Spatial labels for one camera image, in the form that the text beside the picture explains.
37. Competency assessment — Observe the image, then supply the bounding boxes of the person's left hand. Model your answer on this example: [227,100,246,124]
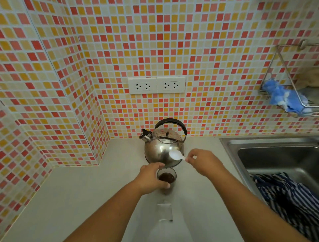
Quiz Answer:
[133,162,171,195]

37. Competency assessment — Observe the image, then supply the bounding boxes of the person's right hand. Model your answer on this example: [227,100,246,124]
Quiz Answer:
[185,149,226,178]

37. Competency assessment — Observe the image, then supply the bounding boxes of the clear drinking glass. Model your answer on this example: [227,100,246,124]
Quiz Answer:
[157,168,177,195]

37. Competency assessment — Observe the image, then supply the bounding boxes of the white plastic spoon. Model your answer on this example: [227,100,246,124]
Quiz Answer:
[169,150,188,161]

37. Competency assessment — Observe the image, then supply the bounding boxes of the person's left forearm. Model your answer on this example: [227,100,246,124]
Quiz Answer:
[63,180,144,242]

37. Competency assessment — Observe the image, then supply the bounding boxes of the person's right forearm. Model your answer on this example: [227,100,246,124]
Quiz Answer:
[209,164,303,242]

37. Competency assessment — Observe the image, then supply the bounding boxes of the dark coffee powder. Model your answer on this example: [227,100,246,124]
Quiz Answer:
[159,173,175,183]

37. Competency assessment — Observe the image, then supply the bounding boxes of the stainless steel whistling kettle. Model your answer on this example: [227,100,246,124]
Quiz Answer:
[139,118,188,168]

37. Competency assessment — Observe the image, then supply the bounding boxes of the stainless steel sink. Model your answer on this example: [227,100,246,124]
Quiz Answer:
[219,136,319,203]

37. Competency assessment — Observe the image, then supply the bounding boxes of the blue cleaning cloth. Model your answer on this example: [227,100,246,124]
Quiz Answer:
[261,78,312,114]

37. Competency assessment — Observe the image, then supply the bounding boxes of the blue white striped cloth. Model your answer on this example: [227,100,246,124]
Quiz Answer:
[250,172,319,242]

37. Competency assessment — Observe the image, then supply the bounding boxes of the beige sponge cloth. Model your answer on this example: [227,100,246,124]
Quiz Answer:
[295,68,319,91]

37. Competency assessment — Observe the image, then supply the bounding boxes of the white double wall socket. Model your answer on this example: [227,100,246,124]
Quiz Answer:
[128,77,157,95]
[157,76,186,94]

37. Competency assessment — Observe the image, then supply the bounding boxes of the metal wire wall rack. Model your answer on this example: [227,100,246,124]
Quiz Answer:
[259,39,319,118]

